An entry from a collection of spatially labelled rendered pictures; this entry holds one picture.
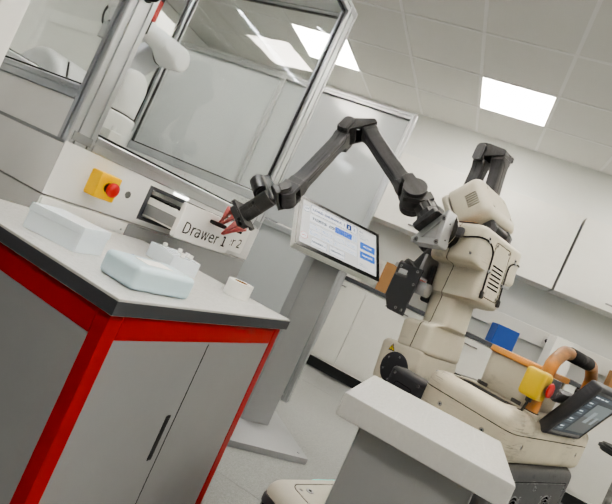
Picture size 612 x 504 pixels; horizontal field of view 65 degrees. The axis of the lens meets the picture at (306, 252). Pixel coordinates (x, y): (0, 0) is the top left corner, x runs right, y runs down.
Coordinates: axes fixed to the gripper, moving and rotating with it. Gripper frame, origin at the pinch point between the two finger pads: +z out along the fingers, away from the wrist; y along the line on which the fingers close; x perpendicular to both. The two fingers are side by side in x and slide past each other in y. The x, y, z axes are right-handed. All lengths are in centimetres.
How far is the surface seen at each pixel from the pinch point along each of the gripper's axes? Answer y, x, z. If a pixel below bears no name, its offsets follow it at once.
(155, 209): 9.6, 15.8, 11.3
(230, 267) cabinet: 6.4, -43.7, 22.3
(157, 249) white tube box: -13.5, 33.4, 4.3
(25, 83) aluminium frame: 43, 50, 15
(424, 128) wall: 168, -357, -104
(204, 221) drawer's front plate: 1.8, 6.7, 1.8
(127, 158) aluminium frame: 18.8, 30.6, 5.4
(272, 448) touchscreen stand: -65, -88, 58
